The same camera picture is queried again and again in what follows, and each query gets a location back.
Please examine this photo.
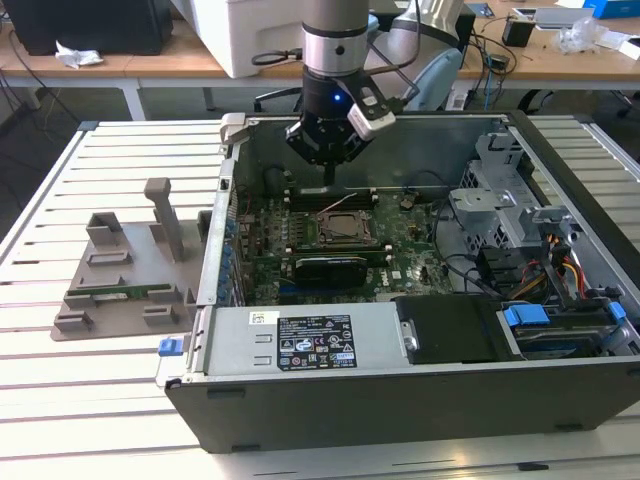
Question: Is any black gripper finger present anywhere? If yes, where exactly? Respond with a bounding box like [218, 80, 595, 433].
[329, 135, 375, 188]
[284, 121, 332, 188]

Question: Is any thin metal locking lever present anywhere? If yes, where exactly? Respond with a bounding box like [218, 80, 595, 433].
[321, 191, 358, 212]

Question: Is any metal socket cover frame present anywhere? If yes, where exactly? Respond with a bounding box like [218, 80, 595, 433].
[317, 209, 375, 245]

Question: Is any black CPU socket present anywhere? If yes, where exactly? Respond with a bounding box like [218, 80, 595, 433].
[312, 209, 379, 247]

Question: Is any black round board component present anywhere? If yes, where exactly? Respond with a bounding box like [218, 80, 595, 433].
[263, 166, 287, 197]

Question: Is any black office chair base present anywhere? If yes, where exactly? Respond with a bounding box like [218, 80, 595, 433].
[252, 85, 306, 114]
[517, 89, 556, 114]

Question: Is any white printer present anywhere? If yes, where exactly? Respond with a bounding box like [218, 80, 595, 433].
[191, 0, 307, 80]

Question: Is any white power adapter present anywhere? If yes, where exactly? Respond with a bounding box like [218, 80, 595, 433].
[447, 82, 474, 111]

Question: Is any green motherboard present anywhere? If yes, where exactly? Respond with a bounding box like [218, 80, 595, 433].
[234, 192, 454, 306]

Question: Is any black graphics card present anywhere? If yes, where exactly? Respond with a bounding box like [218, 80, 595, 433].
[292, 254, 369, 290]

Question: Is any silver metal drive cage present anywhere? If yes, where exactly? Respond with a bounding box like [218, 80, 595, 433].
[447, 130, 586, 266]

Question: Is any black connector block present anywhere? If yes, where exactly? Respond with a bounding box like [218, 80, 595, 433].
[475, 246, 521, 296]

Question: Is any grey brown parts rack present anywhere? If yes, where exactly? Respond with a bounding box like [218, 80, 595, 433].
[49, 177, 214, 344]

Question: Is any black drive bay cover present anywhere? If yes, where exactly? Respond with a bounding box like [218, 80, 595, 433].
[392, 294, 524, 365]

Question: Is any wooden desk with clutter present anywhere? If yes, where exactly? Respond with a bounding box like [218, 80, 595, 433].
[449, 0, 640, 94]

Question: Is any silver power supply unit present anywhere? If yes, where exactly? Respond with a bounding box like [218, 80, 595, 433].
[202, 302, 409, 377]

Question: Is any hard disk in blue carrier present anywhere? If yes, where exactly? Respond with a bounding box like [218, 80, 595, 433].
[501, 305, 621, 360]

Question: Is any crumpled white paper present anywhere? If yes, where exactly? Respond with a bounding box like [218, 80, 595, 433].
[53, 39, 105, 70]

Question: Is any large black box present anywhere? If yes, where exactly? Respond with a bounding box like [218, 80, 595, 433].
[2, 0, 175, 57]

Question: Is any flat white grey box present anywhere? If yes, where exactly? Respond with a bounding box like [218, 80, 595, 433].
[532, 5, 596, 30]

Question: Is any clear plastic bag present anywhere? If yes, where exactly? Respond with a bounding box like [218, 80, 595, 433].
[552, 17, 611, 55]

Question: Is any dark grey PC case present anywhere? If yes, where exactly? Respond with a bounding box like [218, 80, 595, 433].
[154, 110, 640, 454]

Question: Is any small white paper box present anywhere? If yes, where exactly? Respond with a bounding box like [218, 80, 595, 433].
[597, 29, 640, 59]

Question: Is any blue cardboard box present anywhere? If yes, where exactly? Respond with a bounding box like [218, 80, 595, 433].
[582, 0, 640, 20]

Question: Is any blue plastic clip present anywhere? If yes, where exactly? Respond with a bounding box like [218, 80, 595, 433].
[606, 286, 627, 321]

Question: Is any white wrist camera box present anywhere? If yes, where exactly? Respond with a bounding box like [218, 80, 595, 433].
[332, 74, 397, 141]

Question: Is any pale grey case handle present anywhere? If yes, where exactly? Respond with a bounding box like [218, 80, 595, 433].
[219, 112, 251, 146]

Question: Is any black cable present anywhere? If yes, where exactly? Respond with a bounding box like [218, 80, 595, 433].
[430, 197, 501, 296]

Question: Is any wooden desk white frame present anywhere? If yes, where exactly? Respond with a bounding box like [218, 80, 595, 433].
[0, 17, 301, 121]

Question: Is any yellow red wire bundle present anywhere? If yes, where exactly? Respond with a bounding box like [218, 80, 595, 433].
[519, 232, 587, 301]

